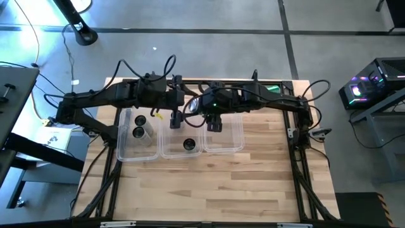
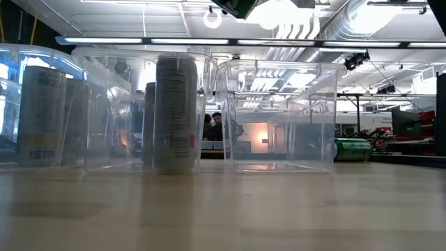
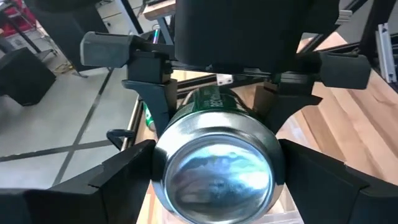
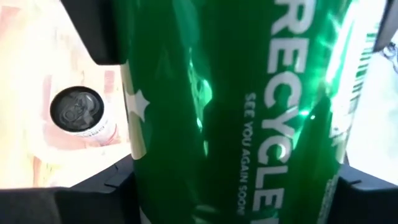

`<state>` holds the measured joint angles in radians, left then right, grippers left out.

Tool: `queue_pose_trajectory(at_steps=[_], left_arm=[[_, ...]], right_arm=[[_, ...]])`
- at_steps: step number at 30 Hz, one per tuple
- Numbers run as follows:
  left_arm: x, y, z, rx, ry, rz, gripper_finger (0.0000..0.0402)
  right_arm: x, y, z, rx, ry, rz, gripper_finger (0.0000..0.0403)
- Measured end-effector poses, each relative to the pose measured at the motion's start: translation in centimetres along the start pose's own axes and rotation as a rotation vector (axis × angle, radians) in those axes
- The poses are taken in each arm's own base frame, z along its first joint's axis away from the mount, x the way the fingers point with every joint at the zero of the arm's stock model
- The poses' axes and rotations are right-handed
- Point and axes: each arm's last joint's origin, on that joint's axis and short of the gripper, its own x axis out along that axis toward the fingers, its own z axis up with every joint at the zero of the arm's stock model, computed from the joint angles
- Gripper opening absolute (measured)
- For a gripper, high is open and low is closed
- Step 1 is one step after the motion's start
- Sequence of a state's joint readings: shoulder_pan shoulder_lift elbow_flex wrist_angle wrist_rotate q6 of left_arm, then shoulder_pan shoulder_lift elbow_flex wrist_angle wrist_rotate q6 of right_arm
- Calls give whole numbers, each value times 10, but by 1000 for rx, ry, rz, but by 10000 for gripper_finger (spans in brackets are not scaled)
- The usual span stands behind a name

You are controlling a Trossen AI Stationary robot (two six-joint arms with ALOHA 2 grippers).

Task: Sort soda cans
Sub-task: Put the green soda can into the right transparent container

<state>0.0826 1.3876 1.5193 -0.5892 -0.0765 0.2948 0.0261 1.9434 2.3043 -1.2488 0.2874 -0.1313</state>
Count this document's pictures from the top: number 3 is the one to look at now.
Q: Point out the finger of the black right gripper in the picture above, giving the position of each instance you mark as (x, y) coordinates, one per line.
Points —
(289, 93)
(149, 68)

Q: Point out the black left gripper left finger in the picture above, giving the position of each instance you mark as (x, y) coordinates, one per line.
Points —
(77, 202)

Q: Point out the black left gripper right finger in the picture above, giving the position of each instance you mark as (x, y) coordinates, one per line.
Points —
(335, 196)

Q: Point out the green soda can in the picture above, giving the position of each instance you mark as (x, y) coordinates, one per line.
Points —
(149, 117)
(217, 174)

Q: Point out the wooden workbench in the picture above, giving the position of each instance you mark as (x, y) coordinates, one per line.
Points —
(158, 9)

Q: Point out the white cabinet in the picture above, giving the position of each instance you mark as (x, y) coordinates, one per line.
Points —
(115, 18)

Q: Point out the aluminium extrusion bar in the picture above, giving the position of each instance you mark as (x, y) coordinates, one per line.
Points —
(385, 53)

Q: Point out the black floor box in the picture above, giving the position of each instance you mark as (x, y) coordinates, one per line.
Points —
(25, 77)

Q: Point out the red tool cart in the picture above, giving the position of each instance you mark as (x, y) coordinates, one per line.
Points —
(15, 15)

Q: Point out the black table frame rail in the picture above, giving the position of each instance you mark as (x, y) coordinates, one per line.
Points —
(199, 84)

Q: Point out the white metal bracket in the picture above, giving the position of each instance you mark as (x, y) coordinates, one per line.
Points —
(224, 79)

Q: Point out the black frame post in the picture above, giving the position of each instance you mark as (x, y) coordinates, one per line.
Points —
(376, 18)

